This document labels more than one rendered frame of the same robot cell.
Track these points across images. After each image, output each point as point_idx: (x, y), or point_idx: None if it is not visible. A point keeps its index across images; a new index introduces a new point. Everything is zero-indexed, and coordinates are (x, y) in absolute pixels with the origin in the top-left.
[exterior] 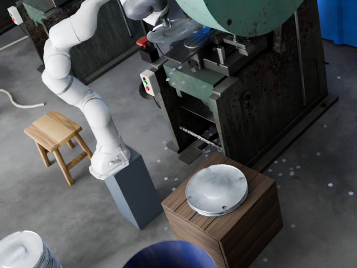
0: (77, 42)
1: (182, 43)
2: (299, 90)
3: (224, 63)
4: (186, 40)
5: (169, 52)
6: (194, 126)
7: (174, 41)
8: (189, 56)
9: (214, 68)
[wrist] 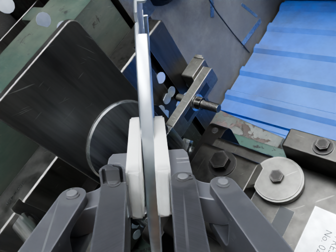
0: None
1: (126, 93)
2: None
3: (13, 230)
4: (136, 106)
5: (86, 44)
6: (22, 14)
7: (169, 39)
8: (35, 142)
9: (22, 177)
